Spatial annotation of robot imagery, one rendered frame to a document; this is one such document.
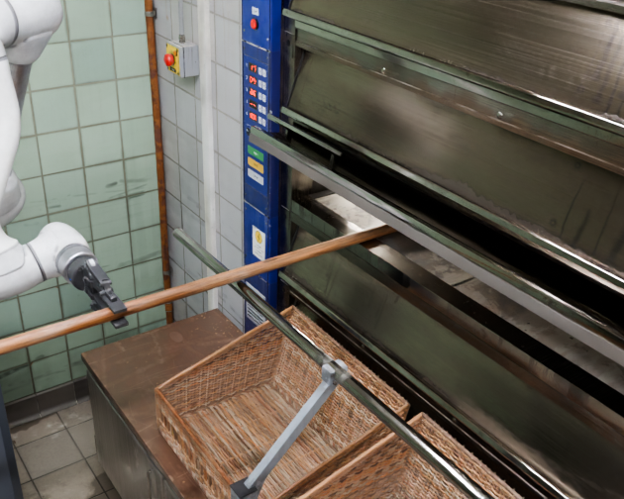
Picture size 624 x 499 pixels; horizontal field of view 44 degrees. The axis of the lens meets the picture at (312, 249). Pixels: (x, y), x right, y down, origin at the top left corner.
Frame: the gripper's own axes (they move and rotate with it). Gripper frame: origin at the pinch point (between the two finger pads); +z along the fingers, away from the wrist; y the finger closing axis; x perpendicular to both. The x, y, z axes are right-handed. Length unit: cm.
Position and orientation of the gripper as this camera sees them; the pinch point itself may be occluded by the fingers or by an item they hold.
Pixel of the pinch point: (115, 311)
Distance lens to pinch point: 174.5
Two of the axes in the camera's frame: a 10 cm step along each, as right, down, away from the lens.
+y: -0.4, 8.7, 4.9
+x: -8.2, 2.5, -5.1
